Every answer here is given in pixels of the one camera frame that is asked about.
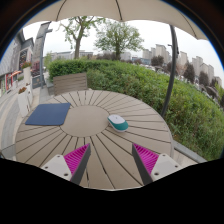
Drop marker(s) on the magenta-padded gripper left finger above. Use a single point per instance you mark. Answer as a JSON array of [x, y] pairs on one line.
[[60, 166]]

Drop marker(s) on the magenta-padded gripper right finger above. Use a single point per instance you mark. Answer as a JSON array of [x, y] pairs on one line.
[[163, 166]]

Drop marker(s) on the white and teal computer mouse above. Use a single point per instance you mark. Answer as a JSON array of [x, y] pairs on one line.
[[117, 122]]

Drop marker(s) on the blue mouse pad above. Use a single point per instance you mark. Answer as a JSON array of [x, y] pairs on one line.
[[48, 114]]

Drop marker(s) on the white planter with flowers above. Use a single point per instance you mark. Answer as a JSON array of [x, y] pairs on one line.
[[24, 101], [26, 75]]

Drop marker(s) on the green hedge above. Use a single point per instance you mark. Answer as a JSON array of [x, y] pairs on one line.
[[150, 86]]

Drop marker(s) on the slatted wooden chair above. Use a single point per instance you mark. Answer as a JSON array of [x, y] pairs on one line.
[[70, 83]]

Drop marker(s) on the dark curved umbrella pole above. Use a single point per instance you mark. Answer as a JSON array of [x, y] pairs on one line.
[[173, 66]]

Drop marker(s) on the distant apartment buildings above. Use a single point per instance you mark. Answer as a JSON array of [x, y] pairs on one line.
[[161, 51]]

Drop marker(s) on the grey shopfront building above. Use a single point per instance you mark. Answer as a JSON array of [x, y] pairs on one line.
[[13, 56]]

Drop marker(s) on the sparse-leaved tree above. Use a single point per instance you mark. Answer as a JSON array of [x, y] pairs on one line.
[[77, 46]]

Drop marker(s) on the tall grey sign pillar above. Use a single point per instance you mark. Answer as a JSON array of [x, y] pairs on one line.
[[40, 43]]

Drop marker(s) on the dense leafy tree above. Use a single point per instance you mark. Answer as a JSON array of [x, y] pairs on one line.
[[118, 36]]

